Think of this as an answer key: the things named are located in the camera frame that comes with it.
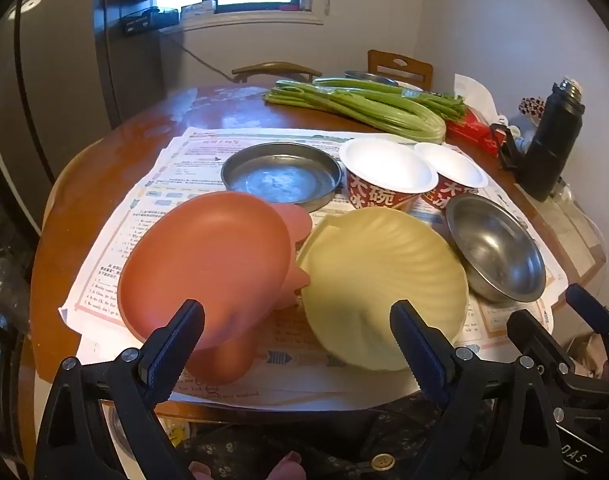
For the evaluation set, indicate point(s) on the black fridge side shelf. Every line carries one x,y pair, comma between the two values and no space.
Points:
149,21

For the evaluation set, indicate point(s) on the steel pot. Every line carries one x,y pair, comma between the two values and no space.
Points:
369,76

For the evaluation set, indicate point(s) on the wooden chair with cut-out back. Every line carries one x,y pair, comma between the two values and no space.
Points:
384,62

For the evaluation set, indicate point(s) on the orange shell-shaped plate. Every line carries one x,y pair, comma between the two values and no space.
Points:
209,260

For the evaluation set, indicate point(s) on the person's dark floral clothing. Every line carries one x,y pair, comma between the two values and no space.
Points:
334,440

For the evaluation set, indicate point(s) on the curved-back wooden chair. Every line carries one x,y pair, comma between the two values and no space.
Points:
59,185
274,66

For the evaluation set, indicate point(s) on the red paper bowl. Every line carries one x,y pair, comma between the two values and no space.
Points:
384,165
454,167

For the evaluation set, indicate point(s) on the celery bunch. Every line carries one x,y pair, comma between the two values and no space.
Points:
384,110
434,97

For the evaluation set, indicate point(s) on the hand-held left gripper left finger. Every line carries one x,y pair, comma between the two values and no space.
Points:
177,341

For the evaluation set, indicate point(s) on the white box on windowsill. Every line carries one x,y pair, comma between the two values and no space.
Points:
198,8

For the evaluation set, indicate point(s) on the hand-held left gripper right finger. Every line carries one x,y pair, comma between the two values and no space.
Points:
417,351

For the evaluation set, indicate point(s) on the grey refrigerator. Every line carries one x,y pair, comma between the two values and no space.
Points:
59,85

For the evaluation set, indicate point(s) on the yellow shell-shaped plate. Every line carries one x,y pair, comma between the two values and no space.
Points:
379,280

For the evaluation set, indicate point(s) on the patterned cloth pouch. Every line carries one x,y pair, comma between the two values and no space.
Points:
532,107

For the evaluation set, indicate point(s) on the red tissue box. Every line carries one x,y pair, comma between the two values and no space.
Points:
472,132

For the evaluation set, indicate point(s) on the person's left hand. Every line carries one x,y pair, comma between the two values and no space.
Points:
287,466

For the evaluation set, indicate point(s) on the round steel plate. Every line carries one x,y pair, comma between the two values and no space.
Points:
279,180

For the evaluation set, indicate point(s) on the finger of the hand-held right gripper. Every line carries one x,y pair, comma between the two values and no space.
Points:
531,335
590,309

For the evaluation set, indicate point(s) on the drinking glass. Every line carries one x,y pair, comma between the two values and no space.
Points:
563,190

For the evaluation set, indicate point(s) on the black thermos bottle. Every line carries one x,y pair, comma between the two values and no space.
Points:
549,150

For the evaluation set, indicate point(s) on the steel bowl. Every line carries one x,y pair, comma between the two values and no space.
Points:
494,250

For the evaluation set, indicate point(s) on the small white medicine bottle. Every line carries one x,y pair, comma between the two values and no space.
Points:
519,139

